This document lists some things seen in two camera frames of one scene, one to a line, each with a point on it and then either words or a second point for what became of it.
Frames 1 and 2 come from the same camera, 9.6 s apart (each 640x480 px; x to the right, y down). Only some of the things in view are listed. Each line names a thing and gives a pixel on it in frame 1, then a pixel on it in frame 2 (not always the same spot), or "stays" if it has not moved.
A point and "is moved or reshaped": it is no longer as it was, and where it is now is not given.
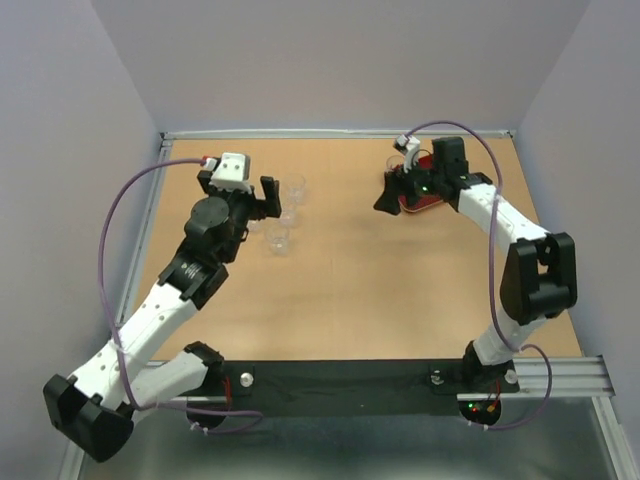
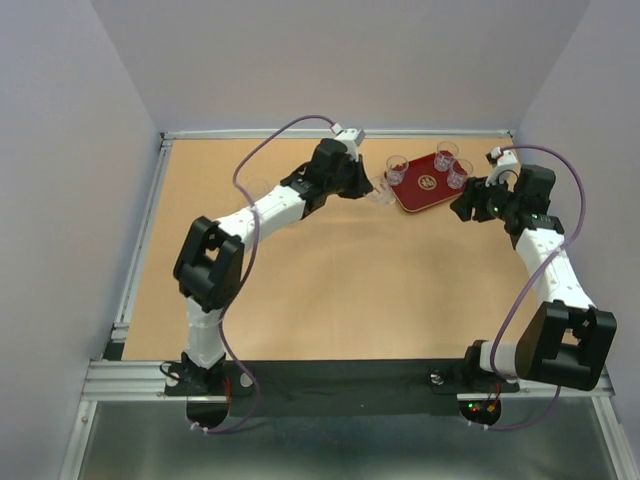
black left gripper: [257, 204] → [361, 185]
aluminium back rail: [324, 134] stays
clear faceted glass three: [277, 238] is moved or reshaped
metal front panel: [536, 439] stays
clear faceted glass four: [395, 163] stays
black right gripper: [396, 183] → [474, 195]
